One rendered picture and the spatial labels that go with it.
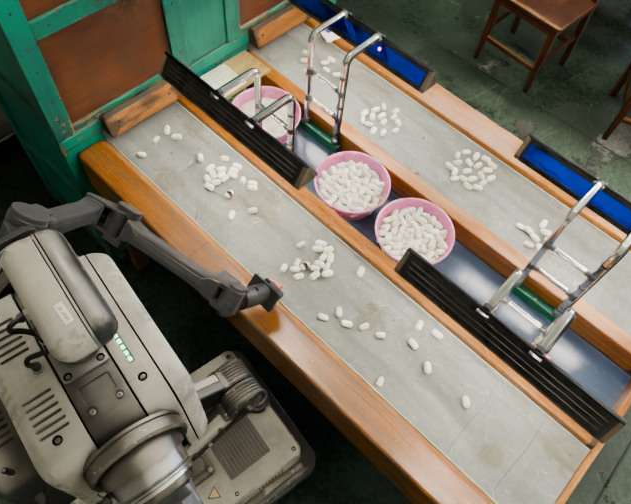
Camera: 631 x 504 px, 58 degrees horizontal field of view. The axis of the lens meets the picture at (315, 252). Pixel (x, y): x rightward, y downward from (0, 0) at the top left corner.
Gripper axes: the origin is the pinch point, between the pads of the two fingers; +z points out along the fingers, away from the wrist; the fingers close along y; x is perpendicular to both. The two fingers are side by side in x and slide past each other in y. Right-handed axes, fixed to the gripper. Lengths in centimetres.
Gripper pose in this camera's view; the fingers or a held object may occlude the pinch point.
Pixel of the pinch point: (279, 287)
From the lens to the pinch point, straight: 168.8
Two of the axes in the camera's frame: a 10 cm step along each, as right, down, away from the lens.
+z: 5.0, -1.2, 8.6
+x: -5.0, 7.7, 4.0
